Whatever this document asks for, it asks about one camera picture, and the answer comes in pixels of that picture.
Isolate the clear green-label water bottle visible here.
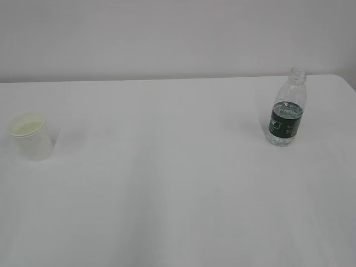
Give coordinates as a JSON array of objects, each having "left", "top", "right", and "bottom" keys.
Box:
[{"left": 267, "top": 67, "right": 307, "bottom": 147}]

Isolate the white paper cup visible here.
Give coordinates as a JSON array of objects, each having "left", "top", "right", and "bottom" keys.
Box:
[{"left": 8, "top": 112, "right": 54, "bottom": 161}]

